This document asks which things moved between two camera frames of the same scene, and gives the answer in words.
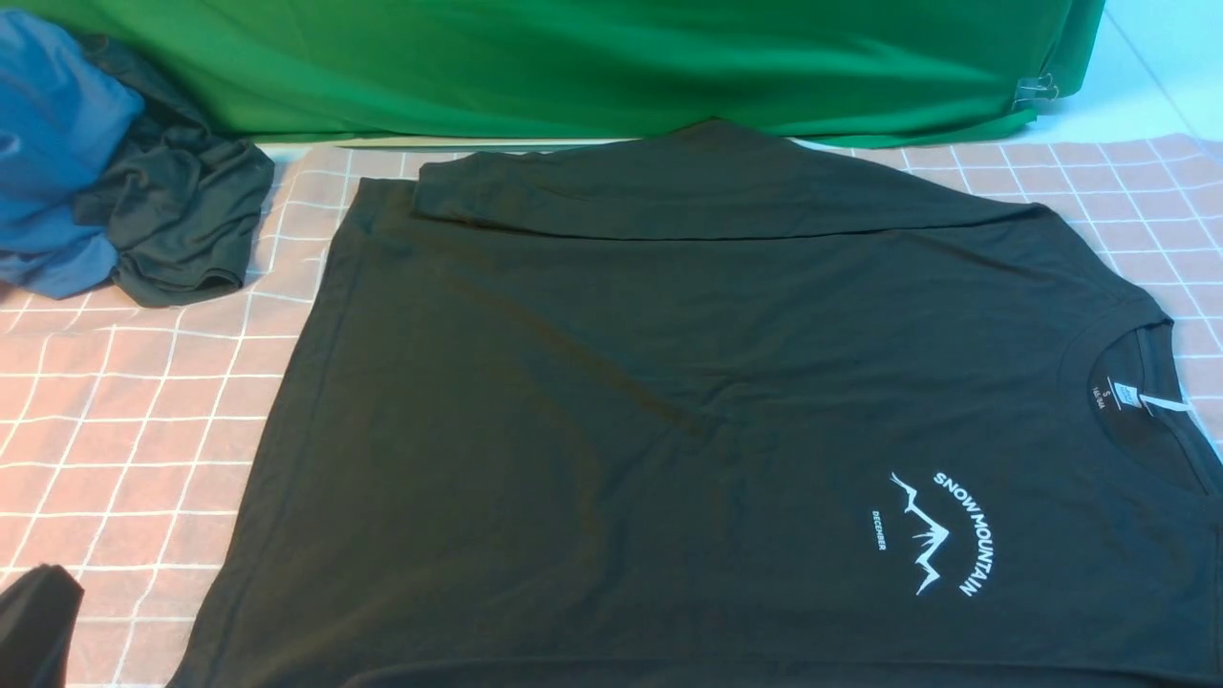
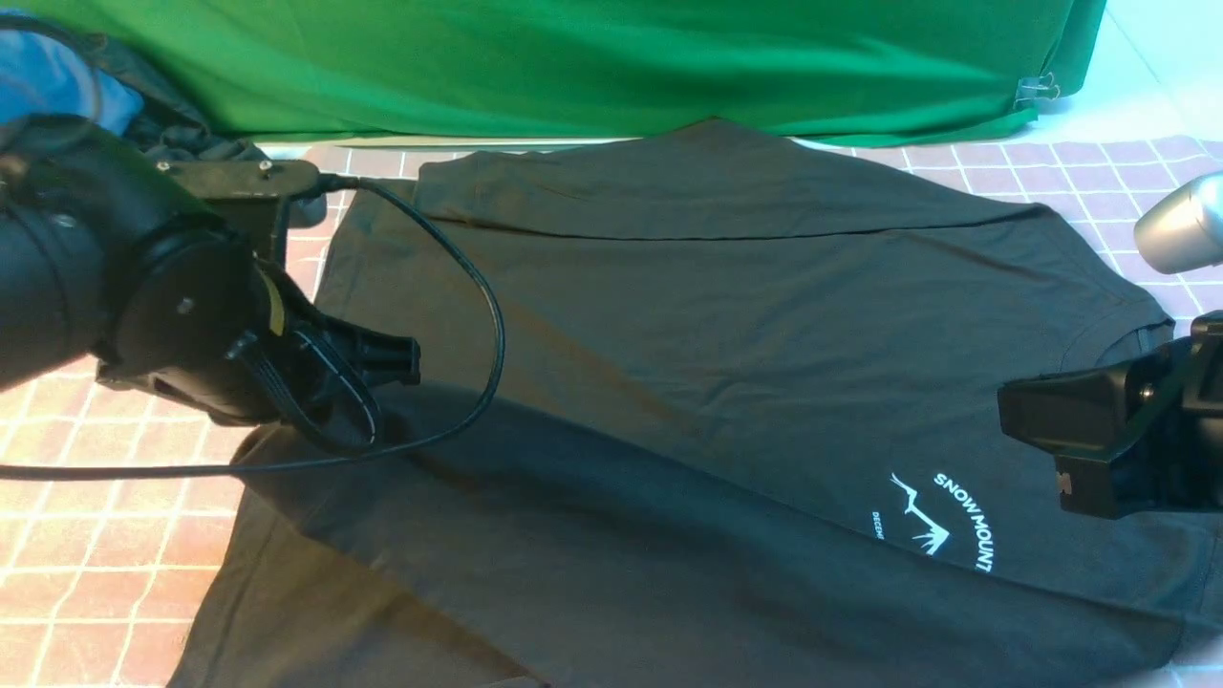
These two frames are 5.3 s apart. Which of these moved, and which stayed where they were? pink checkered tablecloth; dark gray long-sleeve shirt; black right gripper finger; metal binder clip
Moved: black right gripper finger
Stayed: dark gray long-sleeve shirt; pink checkered tablecloth; metal binder clip
